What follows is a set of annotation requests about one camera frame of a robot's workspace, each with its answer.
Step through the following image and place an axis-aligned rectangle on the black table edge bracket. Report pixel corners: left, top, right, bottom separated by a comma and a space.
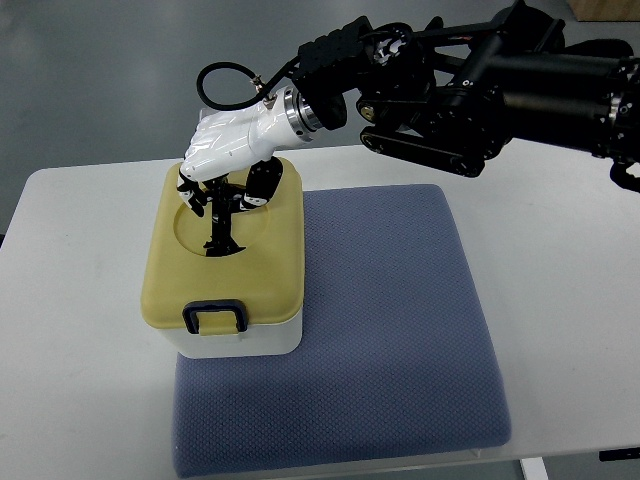
598, 447, 640, 462

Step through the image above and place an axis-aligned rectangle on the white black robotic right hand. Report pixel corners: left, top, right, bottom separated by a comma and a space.
177, 86, 323, 217

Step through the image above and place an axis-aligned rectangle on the white storage box base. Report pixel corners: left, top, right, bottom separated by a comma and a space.
160, 299, 303, 359

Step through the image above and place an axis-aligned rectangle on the blue grey fabric cushion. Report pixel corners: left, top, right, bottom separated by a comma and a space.
173, 184, 511, 478

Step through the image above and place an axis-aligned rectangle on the wooden furniture corner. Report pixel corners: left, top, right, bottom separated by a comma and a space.
567, 0, 639, 22

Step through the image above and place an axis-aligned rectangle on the white table leg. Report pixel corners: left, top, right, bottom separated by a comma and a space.
520, 457, 549, 480

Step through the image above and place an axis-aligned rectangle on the black lid handle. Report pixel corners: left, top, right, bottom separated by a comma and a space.
204, 175, 244, 257

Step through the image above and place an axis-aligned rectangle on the dark blue front latch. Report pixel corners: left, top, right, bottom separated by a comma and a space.
182, 299, 248, 336

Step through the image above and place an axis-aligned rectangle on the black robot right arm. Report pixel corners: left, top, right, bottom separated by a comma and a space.
180, 1, 639, 196

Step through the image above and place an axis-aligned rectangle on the yellow storage box lid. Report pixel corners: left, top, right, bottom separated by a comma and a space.
141, 160, 305, 332

